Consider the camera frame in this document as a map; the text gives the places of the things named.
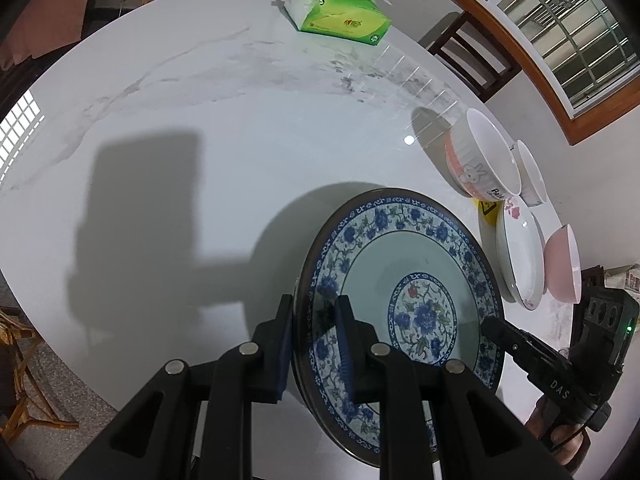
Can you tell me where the person's right hand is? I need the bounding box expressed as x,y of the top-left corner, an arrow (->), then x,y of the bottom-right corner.
525,395 -> 591,476

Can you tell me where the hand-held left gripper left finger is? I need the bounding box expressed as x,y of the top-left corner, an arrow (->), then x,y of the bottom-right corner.
60,294 -> 296,480

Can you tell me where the green tissue pack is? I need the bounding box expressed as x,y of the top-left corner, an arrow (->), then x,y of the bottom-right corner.
284,0 -> 395,47

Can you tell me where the pink cloth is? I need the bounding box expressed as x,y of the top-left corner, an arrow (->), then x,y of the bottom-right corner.
0,0 -> 151,71

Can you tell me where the white plate with pink flowers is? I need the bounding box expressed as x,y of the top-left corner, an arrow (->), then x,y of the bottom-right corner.
494,195 -> 546,310

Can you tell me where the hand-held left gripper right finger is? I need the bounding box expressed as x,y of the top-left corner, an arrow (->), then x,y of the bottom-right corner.
334,295 -> 571,480

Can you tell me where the white bowl with blue cartoon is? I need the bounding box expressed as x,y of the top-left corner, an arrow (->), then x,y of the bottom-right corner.
515,139 -> 547,207

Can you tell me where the wooden framed window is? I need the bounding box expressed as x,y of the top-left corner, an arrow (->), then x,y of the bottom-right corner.
395,0 -> 640,147

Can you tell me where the blue floral plate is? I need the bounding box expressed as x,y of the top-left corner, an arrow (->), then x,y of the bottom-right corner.
292,187 -> 505,468

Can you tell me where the white bowl with rabbit print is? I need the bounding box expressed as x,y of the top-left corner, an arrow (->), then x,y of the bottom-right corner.
444,108 -> 523,202

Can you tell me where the dark wooden chair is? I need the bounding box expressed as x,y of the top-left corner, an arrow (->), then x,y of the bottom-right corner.
417,10 -> 523,103

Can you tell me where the bamboo chair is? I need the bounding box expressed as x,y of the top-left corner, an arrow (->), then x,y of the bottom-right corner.
0,305 -> 81,446

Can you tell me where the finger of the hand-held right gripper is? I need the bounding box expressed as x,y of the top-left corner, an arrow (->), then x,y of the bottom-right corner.
480,315 -> 541,368

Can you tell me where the newspaper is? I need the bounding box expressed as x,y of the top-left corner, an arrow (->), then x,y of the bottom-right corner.
582,265 -> 640,306

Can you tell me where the pink bowl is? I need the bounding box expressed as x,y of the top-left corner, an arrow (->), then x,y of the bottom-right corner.
543,224 -> 582,305

